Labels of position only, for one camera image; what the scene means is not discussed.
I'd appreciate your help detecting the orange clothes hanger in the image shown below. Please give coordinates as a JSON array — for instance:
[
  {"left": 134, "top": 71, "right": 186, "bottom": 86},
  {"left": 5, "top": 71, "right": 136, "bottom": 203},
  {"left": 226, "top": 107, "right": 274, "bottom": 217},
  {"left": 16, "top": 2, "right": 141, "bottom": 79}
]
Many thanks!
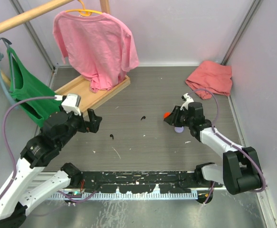
[{"left": 65, "top": 0, "right": 102, "bottom": 17}]

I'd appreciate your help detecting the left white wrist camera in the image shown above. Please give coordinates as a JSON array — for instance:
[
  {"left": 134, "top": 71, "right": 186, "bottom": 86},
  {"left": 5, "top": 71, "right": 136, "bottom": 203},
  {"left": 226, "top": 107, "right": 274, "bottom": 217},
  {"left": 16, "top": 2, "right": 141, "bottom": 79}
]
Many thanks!
[{"left": 55, "top": 93, "right": 82, "bottom": 116}]

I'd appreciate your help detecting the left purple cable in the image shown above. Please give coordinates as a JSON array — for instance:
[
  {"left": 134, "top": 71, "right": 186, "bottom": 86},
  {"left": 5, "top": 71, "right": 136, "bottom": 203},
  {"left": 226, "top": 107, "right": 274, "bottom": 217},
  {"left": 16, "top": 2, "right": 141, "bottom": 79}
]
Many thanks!
[{"left": 0, "top": 95, "right": 60, "bottom": 219}]

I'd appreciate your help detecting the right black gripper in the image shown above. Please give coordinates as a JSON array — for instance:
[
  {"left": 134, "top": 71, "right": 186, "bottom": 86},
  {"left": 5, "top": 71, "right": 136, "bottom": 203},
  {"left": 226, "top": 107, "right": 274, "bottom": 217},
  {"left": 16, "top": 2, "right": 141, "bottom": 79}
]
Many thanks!
[{"left": 164, "top": 105, "right": 193, "bottom": 128}]

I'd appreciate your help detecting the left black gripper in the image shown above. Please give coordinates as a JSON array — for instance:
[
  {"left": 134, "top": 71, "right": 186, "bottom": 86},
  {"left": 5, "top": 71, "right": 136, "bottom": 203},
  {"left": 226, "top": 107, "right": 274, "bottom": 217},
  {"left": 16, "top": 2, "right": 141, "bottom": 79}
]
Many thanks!
[{"left": 58, "top": 103, "right": 102, "bottom": 147}]

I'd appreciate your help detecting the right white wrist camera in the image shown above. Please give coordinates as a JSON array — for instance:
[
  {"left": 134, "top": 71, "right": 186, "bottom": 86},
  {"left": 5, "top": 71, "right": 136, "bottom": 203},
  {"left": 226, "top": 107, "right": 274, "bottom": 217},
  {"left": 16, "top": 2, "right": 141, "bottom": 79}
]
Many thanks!
[{"left": 181, "top": 93, "right": 194, "bottom": 111}]

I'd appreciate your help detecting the white slotted cable duct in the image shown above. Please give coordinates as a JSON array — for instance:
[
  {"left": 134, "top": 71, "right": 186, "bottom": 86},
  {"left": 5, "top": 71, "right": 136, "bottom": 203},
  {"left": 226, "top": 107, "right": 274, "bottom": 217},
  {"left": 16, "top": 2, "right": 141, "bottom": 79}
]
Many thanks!
[{"left": 50, "top": 191, "right": 199, "bottom": 200}]

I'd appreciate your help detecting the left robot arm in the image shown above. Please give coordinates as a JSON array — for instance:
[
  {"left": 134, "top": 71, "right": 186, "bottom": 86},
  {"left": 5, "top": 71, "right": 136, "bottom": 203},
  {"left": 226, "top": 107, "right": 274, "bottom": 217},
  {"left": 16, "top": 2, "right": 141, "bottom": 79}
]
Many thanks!
[{"left": 0, "top": 109, "right": 102, "bottom": 228}]

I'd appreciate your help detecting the salmon folded cloth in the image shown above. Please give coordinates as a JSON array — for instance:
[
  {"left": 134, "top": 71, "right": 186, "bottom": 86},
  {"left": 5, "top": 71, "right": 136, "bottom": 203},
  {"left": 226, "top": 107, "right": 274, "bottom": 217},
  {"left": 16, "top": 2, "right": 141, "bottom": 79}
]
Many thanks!
[{"left": 185, "top": 61, "right": 232, "bottom": 100}]

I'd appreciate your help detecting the pink t-shirt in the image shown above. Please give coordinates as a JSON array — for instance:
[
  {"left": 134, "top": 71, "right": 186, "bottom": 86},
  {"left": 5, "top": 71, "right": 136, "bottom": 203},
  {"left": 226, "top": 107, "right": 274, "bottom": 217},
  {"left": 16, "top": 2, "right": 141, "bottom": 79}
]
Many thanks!
[{"left": 53, "top": 11, "right": 140, "bottom": 93}]

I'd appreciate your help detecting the green tank top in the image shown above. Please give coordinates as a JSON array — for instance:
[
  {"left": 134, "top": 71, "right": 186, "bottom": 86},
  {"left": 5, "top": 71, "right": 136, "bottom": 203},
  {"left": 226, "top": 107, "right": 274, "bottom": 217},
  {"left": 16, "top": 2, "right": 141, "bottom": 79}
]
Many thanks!
[{"left": 7, "top": 47, "right": 62, "bottom": 127}]

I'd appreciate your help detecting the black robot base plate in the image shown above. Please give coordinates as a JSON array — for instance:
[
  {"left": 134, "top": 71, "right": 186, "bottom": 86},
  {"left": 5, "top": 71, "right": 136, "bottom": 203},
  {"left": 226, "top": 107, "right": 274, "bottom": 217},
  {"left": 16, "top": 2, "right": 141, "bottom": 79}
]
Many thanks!
[{"left": 55, "top": 170, "right": 222, "bottom": 194}]

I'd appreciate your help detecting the wooden clothes rack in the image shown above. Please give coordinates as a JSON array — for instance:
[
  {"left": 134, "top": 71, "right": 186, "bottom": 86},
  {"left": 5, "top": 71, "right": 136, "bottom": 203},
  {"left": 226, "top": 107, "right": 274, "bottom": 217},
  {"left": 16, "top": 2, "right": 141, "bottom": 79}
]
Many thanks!
[{"left": 0, "top": 0, "right": 130, "bottom": 116}]

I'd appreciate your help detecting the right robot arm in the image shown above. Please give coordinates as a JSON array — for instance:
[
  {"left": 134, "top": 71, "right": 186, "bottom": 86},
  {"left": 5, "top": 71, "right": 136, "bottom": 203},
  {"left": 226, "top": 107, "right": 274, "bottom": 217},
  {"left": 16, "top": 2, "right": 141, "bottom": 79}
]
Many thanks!
[{"left": 164, "top": 102, "right": 266, "bottom": 195}]

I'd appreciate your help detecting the grey-blue clothes hanger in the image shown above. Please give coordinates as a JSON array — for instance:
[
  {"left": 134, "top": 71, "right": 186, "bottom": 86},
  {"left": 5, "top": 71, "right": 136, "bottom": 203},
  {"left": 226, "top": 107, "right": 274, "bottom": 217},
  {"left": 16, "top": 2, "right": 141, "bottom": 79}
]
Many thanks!
[{"left": 0, "top": 38, "right": 16, "bottom": 105}]

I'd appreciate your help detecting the orange earbud case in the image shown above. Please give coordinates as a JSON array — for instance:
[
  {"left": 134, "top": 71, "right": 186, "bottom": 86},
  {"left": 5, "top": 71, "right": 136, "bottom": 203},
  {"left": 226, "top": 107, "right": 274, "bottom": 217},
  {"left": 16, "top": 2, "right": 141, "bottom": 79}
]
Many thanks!
[{"left": 164, "top": 112, "right": 170, "bottom": 118}]

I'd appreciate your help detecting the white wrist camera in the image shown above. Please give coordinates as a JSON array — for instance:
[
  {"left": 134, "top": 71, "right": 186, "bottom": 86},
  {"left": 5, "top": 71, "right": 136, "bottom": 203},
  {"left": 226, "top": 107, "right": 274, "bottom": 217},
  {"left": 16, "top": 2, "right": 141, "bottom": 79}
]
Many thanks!
[
  {"left": 55, "top": 93, "right": 82, "bottom": 116},
  {"left": 181, "top": 93, "right": 194, "bottom": 111}
]

